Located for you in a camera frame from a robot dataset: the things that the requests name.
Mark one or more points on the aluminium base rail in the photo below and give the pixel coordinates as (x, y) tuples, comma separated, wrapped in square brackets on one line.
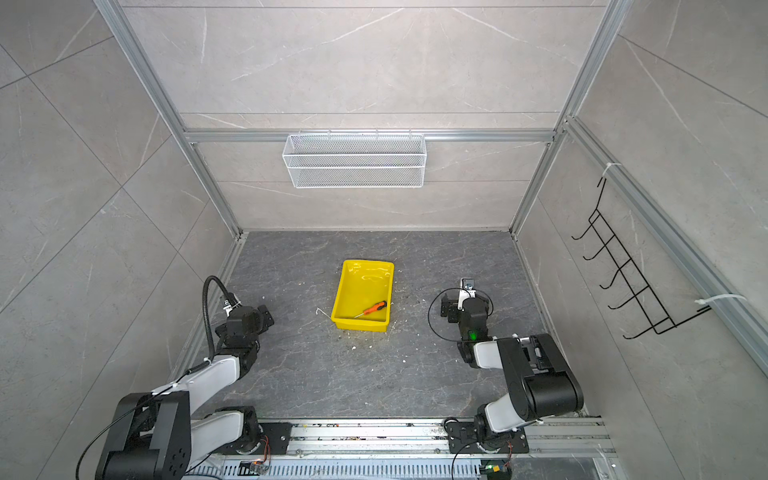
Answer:
[(555, 448)]

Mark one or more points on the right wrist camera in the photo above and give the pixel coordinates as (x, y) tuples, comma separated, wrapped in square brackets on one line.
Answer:
[(467, 287)]

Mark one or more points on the white zip tie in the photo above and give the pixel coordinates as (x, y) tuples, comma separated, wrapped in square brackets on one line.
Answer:
[(608, 166), (720, 297)]

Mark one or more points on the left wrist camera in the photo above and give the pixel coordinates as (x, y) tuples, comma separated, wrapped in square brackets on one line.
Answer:
[(231, 302)]

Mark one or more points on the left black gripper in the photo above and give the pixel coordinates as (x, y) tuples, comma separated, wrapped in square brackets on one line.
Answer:
[(261, 325)]

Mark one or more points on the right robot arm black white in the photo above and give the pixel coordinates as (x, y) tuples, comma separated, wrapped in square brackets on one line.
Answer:
[(539, 382)]

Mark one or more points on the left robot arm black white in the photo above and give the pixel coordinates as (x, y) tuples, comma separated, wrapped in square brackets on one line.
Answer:
[(153, 434)]

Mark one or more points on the white wire mesh basket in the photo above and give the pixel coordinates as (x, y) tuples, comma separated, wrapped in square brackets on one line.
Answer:
[(347, 161)]

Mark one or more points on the yellow plastic bin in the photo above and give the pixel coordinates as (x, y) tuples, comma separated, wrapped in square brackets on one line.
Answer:
[(362, 284)]

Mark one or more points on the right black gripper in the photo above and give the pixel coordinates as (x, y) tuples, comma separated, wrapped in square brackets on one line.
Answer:
[(450, 304)]

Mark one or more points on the black wire hook rack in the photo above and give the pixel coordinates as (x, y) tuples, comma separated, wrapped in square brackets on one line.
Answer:
[(628, 272)]

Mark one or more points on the orange handled screwdriver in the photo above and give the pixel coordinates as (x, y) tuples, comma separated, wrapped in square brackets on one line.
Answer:
[(374, 308)]

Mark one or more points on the white zip tie upper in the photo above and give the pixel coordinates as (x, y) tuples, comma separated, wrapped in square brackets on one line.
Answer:
[(608, 166)]

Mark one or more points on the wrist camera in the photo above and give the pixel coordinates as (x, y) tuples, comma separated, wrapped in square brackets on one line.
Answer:
[(467, 287), (231, 302)]

